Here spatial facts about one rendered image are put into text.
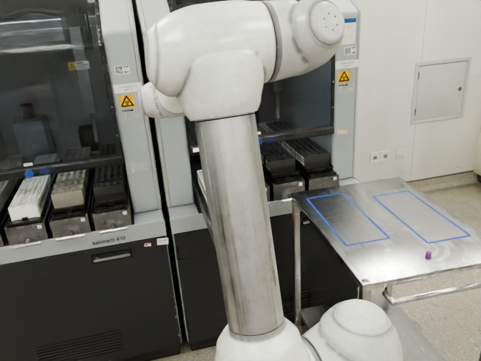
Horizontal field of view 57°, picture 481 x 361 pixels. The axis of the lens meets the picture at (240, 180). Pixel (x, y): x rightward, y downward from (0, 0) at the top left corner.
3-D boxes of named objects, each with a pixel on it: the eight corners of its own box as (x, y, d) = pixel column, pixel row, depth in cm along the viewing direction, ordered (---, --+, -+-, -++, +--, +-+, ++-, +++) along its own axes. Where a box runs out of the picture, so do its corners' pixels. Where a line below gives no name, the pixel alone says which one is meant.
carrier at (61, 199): (85, 201, 172) (82, 188, 169) (85, 203, 170) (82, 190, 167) (54, 207, 169) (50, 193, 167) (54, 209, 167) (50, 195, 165)
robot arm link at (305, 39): (305, 13, 85) (239, 19, 81) (356, -26, 68) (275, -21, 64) (316, 82, 86) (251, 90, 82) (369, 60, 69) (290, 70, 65)
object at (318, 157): (327, 164, 192) (327, 151, 189) (329, 165, 190) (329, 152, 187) (302, 167, 190) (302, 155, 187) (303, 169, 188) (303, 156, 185)
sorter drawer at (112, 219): (102, 169, 228) (99, 152, 225) (129, 165, 231) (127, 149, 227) (94, 237, 163) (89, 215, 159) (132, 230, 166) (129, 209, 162)
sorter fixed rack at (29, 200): (27, 193, 188) (23, 179, 186) (51, 188, 190) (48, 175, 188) (11, 224, 162) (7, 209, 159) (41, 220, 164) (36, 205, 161)
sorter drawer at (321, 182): (261, 146, 245) (260, 130, 242) (285, 142, 248) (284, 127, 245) (312, 199, 180) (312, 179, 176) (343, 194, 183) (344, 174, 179)
